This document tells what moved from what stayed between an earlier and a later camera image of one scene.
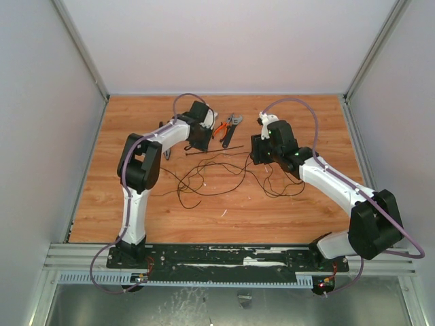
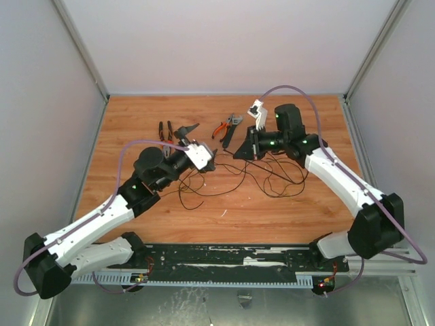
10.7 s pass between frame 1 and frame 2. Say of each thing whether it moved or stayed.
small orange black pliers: stayed
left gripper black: moved
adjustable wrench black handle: stayed
